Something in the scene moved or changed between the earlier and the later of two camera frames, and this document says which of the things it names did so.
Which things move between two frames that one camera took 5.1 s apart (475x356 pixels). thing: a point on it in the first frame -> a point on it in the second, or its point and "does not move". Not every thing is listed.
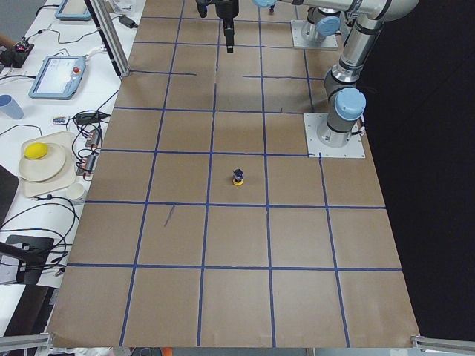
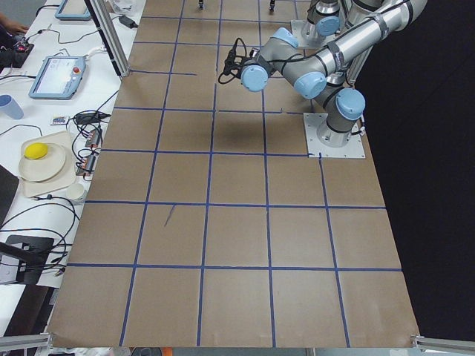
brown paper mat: x=205 y=224 does not move
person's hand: x=6 y=41 -> x=12 y=25
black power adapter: x=90 y=116 does not move
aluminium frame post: x=113 y=44 does not move
